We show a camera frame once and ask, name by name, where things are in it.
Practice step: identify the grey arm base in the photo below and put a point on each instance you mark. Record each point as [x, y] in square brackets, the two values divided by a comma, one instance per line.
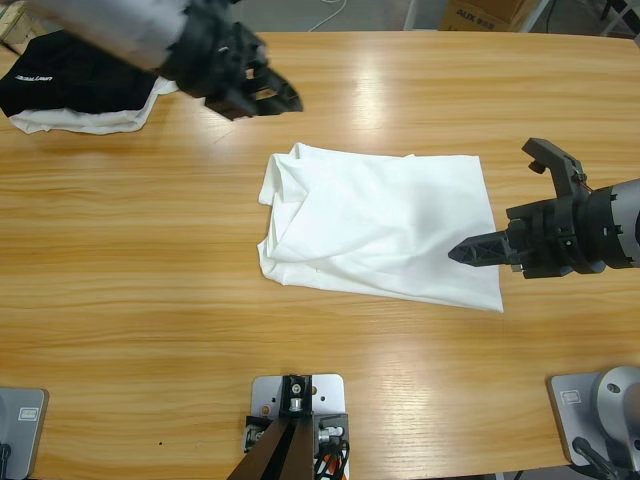
[570, 415]
[25, 435]

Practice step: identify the black metal stand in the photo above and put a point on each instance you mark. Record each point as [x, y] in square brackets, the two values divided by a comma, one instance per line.
[620, 15]

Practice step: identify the wooden pallet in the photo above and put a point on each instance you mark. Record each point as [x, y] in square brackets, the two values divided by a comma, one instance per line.
[12, 25]

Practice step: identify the white t-shirt with black logo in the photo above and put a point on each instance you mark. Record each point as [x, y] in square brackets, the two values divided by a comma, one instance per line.
[390, 225]

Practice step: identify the cardboard box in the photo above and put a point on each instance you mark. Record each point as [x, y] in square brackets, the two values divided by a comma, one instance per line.
[475, 15]

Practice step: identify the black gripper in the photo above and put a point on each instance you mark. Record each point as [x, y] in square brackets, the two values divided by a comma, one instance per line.
[215, 55]
[555, 240]

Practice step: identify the white metal post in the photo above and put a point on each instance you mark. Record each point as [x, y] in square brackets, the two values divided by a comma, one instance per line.
[412, 15]
[537, 17]

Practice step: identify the folded black t-shirt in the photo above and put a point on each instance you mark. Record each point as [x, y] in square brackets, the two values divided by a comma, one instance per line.
[65, 75]

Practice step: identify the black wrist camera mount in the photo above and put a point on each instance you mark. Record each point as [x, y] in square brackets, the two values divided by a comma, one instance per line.
[557, 160]

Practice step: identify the folded white t-shirt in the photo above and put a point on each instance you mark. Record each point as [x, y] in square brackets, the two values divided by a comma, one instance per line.
[100, 125]

